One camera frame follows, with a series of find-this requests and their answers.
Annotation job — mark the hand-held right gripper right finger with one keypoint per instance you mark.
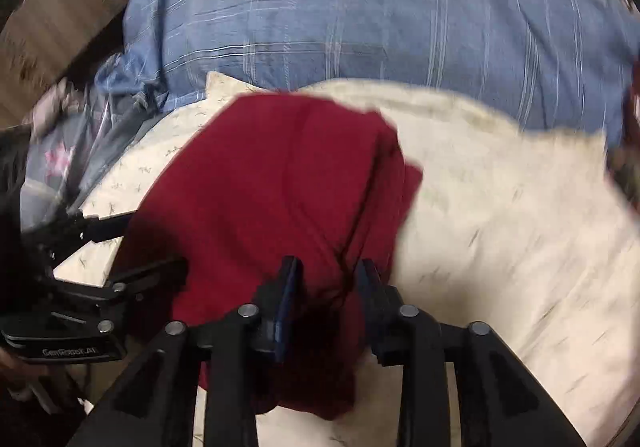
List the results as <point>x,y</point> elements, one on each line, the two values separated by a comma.
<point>372,299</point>

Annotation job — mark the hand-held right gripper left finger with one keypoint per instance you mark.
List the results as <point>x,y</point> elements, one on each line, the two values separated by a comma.
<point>288,296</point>

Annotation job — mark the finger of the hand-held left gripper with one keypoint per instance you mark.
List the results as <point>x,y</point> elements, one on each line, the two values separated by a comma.
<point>107,227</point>
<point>150,277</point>

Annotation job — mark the dark red garment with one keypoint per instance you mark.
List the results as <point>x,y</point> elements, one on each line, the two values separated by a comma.
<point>280,177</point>

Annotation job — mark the grey-blue quilt cover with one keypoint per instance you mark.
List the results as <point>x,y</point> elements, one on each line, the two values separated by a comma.
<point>55,162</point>

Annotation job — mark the cream floral bed sheet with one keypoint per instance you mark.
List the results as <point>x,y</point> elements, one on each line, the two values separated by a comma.
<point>500,227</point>

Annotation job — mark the brown wooden headboard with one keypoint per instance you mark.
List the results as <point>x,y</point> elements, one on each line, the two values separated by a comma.
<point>65,17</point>

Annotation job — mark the blue plaid pillow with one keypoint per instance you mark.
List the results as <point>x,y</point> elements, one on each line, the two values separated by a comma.
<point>375,27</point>

